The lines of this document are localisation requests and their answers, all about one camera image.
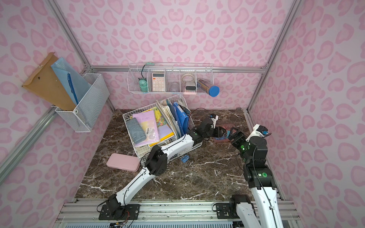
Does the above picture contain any small pink grey device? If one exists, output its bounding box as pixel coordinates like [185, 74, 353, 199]
[183, 82, 197, 95]

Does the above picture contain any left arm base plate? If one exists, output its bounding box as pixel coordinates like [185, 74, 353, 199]
[98, 204, 141, 221]

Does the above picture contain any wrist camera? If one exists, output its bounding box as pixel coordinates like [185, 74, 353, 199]
[209, 114, 219, 129]
[246, 124, 269, 142]

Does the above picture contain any white mesh wall file holder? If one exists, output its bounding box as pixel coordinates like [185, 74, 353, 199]
[56, 73, 110, 133]

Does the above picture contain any pink box lid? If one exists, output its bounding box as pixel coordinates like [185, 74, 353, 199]
[106, 153, 140, 172]

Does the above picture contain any blue capped pencil tube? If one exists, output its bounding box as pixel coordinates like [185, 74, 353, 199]
[197, 79, 220, 97]

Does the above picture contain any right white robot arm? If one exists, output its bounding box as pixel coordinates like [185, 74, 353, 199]
[228, 124, 284, 228]

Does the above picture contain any tape roll on shelf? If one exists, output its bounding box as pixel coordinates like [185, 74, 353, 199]
[181, 73, 195, 83]

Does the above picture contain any white wire wall shelf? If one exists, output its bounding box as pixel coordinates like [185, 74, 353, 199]
[127, 62, 214, 94]

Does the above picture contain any white wire desk basket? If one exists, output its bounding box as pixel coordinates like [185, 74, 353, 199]
[123, 94, 191, 166]

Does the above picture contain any blue pen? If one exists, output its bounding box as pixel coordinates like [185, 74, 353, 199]
[67, 73, 79, 105]

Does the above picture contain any floral colourful book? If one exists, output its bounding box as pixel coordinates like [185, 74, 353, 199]
[147, 107, 167, 127]

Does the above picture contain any grey notebook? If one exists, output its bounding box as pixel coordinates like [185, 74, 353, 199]
[126, 118, 146, 144]

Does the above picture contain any purple paper pad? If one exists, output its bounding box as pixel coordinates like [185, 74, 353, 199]
[133, 110, 160, 147]

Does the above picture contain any pink calculator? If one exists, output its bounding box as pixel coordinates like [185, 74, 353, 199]
[152, 73, 165, 92]

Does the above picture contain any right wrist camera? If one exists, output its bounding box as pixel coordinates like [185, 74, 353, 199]
[246, 124, 269, 142]

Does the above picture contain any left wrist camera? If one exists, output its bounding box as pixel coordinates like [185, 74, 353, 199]
[209, 114, 219, 129]

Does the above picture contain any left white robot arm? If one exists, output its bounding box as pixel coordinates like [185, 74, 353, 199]
[100, 115, 227, 220]

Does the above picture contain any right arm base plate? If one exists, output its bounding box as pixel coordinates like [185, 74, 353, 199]
[212, 202, 239, 219]

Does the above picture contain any light blue folder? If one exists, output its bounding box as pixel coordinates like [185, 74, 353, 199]
[51, 58, 91, 105]

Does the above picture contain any blue binder clip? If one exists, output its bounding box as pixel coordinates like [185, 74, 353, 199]
[181, 155, 190, 163]

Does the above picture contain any blue file folder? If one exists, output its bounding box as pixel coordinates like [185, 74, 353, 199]
[173, 102, 189, 135]

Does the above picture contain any pink storage box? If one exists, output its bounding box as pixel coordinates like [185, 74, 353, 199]
[213, 123, 235, 143]

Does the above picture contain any brown paper envelope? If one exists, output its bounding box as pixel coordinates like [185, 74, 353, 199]
[22, 52, 76, 111]

